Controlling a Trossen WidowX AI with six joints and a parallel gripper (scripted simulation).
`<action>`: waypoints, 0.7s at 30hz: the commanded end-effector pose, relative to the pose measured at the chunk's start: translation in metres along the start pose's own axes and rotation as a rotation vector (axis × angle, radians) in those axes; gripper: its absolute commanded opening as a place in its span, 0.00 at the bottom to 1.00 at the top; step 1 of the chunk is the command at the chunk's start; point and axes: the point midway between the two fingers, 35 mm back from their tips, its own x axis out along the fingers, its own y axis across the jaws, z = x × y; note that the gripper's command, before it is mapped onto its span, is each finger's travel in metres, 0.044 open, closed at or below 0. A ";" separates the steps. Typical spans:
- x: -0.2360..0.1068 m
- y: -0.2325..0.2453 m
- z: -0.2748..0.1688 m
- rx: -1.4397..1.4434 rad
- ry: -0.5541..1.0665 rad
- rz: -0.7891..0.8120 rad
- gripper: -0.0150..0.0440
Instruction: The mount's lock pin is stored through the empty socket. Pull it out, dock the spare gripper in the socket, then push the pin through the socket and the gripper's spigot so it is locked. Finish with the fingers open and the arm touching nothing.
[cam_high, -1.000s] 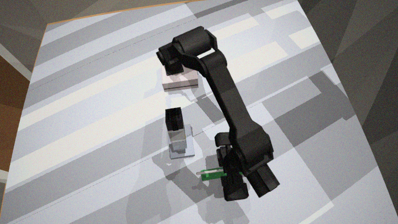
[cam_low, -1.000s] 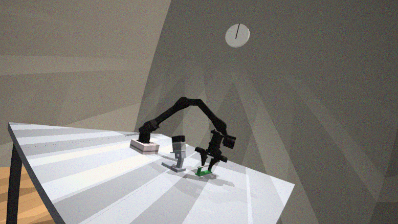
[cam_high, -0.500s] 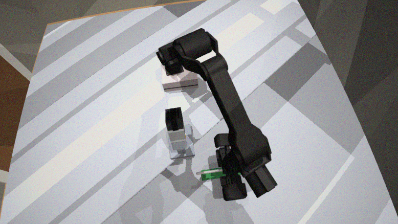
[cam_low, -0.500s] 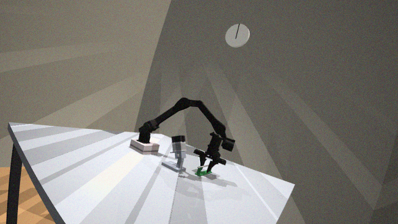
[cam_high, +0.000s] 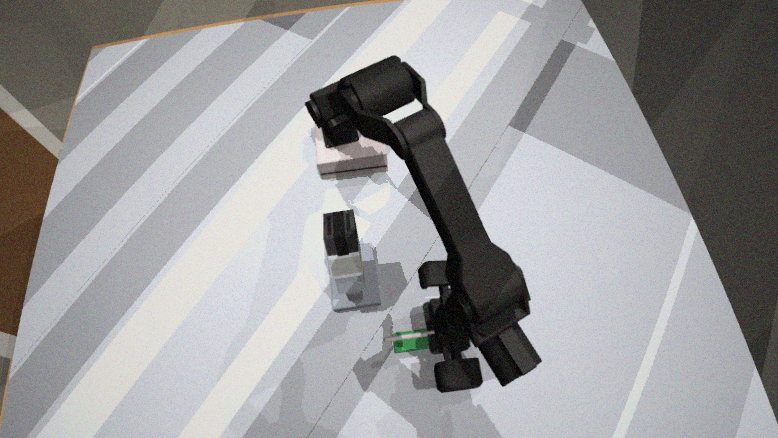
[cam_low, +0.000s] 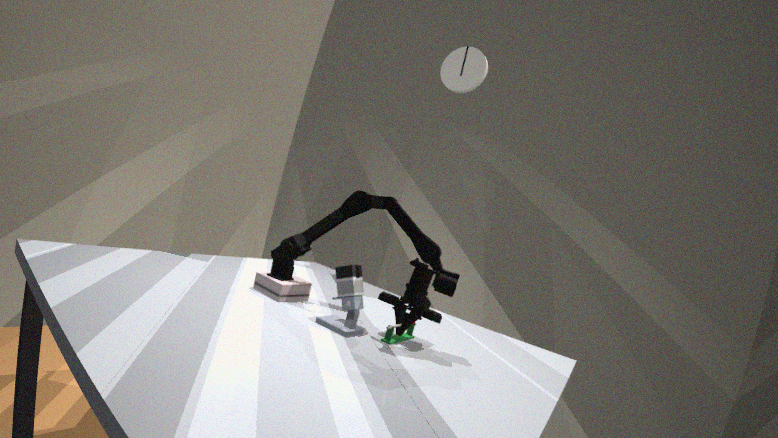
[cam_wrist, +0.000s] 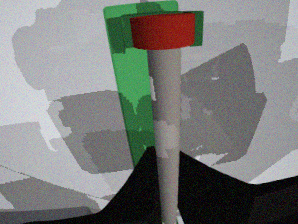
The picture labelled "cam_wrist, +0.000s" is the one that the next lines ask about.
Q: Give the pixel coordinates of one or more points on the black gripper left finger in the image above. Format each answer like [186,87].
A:
[138,202]

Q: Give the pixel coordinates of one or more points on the grey tapered pin with red cap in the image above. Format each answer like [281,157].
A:
[163,36]

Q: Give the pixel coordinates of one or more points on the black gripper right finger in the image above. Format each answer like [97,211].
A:
[206,196]

